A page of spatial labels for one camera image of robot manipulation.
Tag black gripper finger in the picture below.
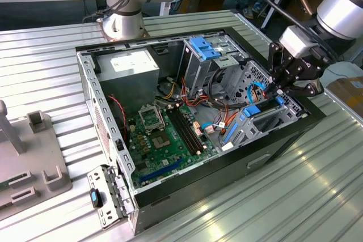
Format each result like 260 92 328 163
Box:
275 79 324 98
268 41 293 95

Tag blue data wire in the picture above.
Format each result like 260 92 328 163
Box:
246 81 267 104

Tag hard disk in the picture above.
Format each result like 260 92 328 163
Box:
225 96 285 145

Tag orange power wire black plug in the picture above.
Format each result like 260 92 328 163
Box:
221 83 277 137

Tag white plastic panel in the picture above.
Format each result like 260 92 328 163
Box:
323 60 363 87

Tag cardboard box with label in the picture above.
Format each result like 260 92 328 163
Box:
326 76 363 118

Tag seated person legs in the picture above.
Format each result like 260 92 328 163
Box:
237 0 267 19

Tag blue plastic drive latch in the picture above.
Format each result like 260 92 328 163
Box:
190 37 222 61

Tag grey metal drive cage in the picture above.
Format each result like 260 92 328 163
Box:
181 33 249 100

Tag black RAM slot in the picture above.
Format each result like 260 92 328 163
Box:
167 107 199 155
174 105 205 152

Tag black PC case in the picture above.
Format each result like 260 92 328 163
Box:
74 26 327 236

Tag metal socket cover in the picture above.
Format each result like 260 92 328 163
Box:
138 105 166 131

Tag CPU socket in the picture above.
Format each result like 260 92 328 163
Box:
151 131 174 151

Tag green motherboard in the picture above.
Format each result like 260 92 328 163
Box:
126 103 221 190

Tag grey power supply box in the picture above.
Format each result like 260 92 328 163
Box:
95 48 161 118

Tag blue expansion slot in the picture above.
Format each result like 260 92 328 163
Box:
140 159 184 182

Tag black latch blue button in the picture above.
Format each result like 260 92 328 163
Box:
89 188 104 209

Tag grey parts rack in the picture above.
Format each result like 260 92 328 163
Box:
0 100 73 222

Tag green RAM stick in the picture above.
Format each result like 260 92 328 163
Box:
0 178 20 194

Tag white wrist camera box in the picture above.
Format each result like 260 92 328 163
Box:
278 26 314 59

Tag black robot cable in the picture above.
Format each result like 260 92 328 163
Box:
254 0 327 33

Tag thick black cable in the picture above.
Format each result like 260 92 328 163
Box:
208 66 245 110

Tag orange red wire bundle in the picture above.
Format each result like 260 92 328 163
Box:
178 77 230 112

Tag blue wire white plug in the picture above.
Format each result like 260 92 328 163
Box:
200 121 229 135

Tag yellow black wire bundle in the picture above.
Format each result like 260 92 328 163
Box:
157 76 182 100

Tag red black twisted wire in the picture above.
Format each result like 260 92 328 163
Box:
107 94 129 143

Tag silver card retainer bracket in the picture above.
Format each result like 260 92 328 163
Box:
86 164 136 230

